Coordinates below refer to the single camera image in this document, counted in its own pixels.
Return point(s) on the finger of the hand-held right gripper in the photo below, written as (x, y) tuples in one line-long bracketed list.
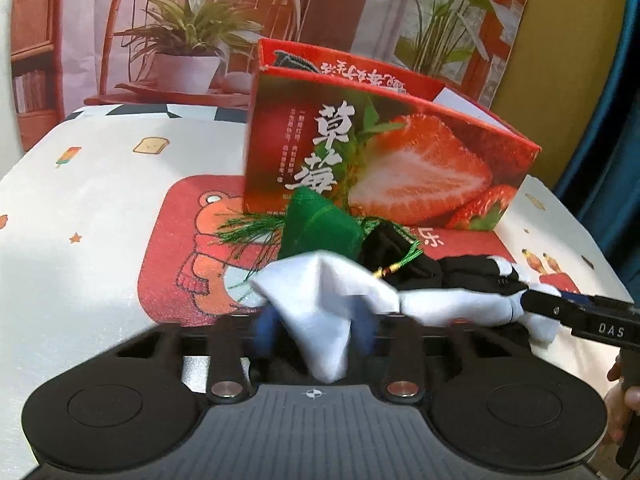
[(545, 305), (577, 297)]

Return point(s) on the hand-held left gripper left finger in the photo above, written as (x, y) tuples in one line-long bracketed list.
[(265, 327)]

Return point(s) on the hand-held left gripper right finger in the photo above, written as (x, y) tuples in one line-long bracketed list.
[(364, 322)]

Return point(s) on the white cloth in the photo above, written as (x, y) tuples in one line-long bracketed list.
[(320, 300)]

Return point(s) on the black and white sock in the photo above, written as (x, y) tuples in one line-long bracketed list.
[(450, 305)]

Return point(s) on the green tasselled fabric sachet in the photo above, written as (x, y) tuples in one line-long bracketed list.
[(320, 225)]

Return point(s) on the red strawberry print box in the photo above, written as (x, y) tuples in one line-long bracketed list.
[(400, 160)]

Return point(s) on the dark fabric item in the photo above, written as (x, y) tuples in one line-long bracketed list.
[(295, 65)]

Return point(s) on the person's right hand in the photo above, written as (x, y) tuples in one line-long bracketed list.
[(614, 405)]

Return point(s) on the red bear print mat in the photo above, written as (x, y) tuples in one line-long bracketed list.
[(170, 260)]

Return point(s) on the blue curtain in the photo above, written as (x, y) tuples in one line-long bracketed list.
[(615, 160)]

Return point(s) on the printed white tablecloth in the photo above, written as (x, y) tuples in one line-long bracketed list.
[(100, 185)]

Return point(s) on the yellow wooden board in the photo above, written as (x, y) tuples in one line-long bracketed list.
[(575, 60)]

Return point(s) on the wall poster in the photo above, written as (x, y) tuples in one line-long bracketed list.
[(350, 10)]

